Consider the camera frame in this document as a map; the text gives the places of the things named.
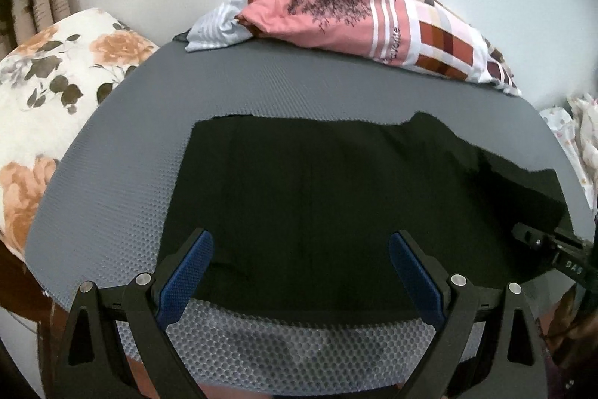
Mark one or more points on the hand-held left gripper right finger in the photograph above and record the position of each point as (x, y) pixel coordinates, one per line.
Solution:
(418, 282)

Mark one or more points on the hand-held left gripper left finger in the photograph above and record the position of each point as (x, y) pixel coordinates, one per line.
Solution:
(184, 282)

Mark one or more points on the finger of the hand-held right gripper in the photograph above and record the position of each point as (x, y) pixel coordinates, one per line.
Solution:
(532, 236)

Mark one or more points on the black pants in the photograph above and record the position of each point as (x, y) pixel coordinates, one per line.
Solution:
(327, 193)

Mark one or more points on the white printed cloth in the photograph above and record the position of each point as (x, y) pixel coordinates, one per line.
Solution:
(574, 132)

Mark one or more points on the grey honeycomb mat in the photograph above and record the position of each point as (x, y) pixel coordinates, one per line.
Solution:
(140, 156)

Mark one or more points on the floral cushion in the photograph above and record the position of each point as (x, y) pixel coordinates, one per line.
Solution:
(56, 100)

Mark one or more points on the light grey striped cloth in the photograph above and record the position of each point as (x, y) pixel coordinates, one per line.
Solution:
(215, 27)

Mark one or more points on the pink plaid blanket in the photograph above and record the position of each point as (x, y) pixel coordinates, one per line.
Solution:
(373, 20)

